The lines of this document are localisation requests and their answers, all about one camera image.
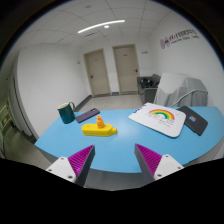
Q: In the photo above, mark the wide beige door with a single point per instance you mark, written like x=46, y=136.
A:
x=126, y=69

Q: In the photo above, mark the narrow beige door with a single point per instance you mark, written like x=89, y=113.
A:
x=97, y=73

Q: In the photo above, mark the long curved ceiling light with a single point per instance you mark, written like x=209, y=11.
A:
x=100, y=25

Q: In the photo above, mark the yellow power strip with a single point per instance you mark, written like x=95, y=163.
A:
x=96, y=130

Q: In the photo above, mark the purple smartphone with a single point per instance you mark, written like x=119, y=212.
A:
x=87, y=115

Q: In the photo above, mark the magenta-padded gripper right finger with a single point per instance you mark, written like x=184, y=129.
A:
x=166, y=165

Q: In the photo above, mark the small round ceiling light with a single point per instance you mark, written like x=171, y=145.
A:
x=106, y=26

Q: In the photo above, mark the orange charger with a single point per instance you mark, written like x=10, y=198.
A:
x=100, y=122

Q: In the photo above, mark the wall sign lettering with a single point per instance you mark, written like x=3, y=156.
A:
x=178, y=37

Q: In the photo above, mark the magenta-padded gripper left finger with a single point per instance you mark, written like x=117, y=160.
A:
x=63, y=166

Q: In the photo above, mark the white rainbow-print mouse pad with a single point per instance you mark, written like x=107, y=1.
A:
x=156, y=118

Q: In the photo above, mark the dark green mug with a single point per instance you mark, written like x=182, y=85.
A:
x=67, y=115

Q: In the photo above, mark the dark grey sofa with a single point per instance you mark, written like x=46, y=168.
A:
x=149, y=91

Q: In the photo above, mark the grey cloth-covered furniture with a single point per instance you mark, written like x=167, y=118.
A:
x=180, y=88

